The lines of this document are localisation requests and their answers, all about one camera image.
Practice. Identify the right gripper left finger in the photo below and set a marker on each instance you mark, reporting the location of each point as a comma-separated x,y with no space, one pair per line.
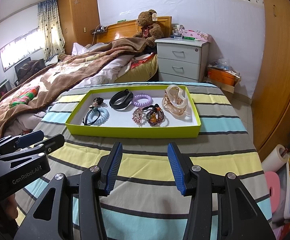
51,216

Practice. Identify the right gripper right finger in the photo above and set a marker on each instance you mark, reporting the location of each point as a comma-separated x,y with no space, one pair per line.
239,216

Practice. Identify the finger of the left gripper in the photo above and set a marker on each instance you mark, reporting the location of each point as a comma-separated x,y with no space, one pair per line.
46,146
20,141

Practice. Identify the beige translucent hair claw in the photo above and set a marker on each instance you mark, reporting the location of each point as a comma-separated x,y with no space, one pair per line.
174,101

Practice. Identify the person's left hand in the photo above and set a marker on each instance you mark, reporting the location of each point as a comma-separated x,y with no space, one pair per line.
9,206

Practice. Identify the brown fleece blanket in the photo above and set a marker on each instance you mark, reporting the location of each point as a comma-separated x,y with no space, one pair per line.
64,75

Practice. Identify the black chair with clothes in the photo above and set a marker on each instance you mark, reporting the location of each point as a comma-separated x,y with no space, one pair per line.
27,68

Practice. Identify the white paper roll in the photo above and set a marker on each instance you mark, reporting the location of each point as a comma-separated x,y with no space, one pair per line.
276,159

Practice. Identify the striped table cloth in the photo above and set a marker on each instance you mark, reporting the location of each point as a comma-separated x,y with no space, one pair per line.
145,203

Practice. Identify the spotted window curtain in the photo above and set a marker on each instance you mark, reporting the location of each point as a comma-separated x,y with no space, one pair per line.
52,40

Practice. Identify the wooden wardrobe right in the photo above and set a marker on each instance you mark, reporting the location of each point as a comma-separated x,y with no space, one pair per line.
271,99

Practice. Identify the green shallow cardboard box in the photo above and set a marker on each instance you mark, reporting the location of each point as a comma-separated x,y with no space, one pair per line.
107,112

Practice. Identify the yellow pillow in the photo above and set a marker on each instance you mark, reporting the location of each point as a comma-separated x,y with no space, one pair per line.
139,69

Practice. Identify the orange storage box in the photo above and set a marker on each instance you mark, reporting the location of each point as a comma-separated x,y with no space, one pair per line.
226,77

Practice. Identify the wooden wardrobe left corner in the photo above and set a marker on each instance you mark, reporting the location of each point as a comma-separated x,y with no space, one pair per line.
78,19

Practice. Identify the wooden headboard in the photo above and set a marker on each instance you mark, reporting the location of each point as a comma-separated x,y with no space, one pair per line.
130,28

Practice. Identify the brown teddy bear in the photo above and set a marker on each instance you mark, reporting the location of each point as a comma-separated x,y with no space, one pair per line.
149,30

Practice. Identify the white two-drawer nightstand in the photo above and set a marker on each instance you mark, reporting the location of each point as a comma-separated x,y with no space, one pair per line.
181,60

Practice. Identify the pink floral tissue box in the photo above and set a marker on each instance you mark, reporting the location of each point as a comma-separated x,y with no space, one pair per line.
196,35

